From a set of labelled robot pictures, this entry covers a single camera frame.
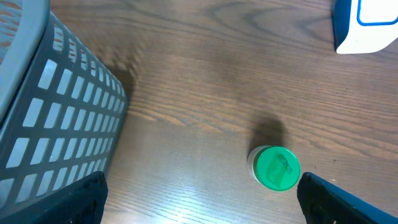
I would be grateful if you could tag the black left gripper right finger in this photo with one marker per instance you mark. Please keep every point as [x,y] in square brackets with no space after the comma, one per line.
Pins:
[323,202]

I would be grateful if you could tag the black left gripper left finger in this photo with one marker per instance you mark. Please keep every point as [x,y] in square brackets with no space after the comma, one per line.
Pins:
[81,202]

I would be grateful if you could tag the green lidded white jar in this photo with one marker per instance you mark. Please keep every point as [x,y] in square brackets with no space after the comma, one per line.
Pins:
[274,167]

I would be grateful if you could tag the grey plastic mesh basket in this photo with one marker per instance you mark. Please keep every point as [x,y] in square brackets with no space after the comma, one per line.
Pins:
[61,108]

